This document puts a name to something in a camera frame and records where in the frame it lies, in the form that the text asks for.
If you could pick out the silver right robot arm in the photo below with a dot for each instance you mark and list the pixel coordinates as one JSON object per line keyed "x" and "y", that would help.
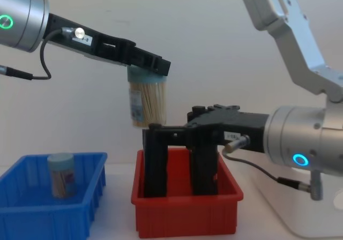
{"x": 297, "y": 141}

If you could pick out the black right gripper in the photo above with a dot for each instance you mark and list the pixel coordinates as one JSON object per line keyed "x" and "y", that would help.
{"x": 235, "y": 124}

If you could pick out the red plastic bin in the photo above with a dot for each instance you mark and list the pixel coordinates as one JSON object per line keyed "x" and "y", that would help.
{"x": 182, "y": 216}

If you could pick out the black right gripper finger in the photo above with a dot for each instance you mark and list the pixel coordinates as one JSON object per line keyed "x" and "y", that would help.
{"x": 156, "y": 167}

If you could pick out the blue plastic bin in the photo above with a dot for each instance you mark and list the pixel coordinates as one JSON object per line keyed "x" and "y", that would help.
{"x": 32, "y": 218}

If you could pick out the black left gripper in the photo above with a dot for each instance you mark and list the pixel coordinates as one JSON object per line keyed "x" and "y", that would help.
{"x": 101, "y": 44}

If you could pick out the white rounded base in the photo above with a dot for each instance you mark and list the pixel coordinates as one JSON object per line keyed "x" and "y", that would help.
{"x": 281, "y": 213}

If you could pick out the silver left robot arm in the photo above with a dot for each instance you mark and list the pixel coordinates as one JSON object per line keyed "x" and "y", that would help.
{"x": 21, "y": 15}

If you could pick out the clear toothpick jar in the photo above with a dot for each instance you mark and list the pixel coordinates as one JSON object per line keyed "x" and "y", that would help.
{"x": 63, "y": 175}
{"x": 150, "y": 103}

